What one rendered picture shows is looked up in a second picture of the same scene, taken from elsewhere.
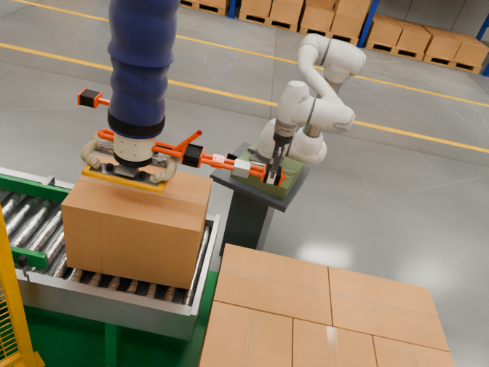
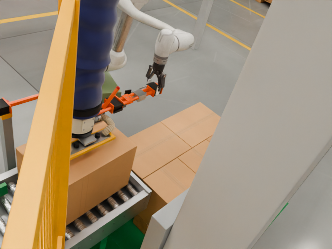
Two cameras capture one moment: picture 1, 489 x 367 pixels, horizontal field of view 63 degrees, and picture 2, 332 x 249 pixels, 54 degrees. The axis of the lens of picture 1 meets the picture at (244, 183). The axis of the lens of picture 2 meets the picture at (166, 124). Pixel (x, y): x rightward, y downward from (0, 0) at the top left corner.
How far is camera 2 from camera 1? 137 cm
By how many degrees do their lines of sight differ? 43
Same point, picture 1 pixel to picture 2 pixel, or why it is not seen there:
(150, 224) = (111, 162)
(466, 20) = not seen: outside the picture
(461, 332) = not seen: hidden behind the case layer
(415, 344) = not seen: hidden behind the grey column
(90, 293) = (95, 229)
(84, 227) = (70, 195)
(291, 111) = (170, 49)
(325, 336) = (195, 154)
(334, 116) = (188, 41)
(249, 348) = (180, 185)
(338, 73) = (139, 6)
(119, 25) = (94, 46)
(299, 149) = (114, 63)
